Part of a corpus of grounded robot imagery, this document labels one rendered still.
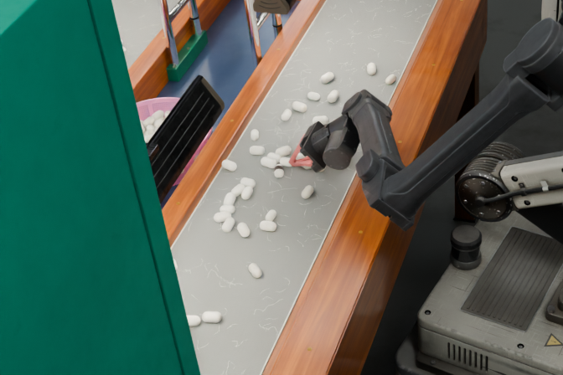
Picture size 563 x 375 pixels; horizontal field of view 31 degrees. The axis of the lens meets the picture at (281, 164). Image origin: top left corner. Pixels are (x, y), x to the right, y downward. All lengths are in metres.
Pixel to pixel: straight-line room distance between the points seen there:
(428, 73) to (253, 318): 0.84
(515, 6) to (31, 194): 3.61
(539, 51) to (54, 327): 0.85
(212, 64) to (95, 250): 1.91
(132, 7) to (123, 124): 2.09
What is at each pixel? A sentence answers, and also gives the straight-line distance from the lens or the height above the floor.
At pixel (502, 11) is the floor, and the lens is 4.25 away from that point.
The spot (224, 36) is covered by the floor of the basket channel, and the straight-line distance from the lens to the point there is 2.90.
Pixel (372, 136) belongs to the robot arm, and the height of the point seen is 1.00.
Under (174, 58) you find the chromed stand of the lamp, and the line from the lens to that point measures 2.71.
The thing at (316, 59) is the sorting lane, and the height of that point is 0.74.
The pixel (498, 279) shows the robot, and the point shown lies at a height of 0.48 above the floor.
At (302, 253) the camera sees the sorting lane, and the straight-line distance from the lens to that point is 2.05.
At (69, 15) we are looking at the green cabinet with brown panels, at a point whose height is 1.76.
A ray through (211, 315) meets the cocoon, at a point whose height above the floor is 0.76.
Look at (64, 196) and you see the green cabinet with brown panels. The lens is 0.84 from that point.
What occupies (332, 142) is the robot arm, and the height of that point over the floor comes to 0.89.
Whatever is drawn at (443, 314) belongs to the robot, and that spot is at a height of 0.47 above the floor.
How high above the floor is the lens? 2.13
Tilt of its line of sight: 38 degrees down
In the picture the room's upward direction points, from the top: 8 degrees counter-clockwise
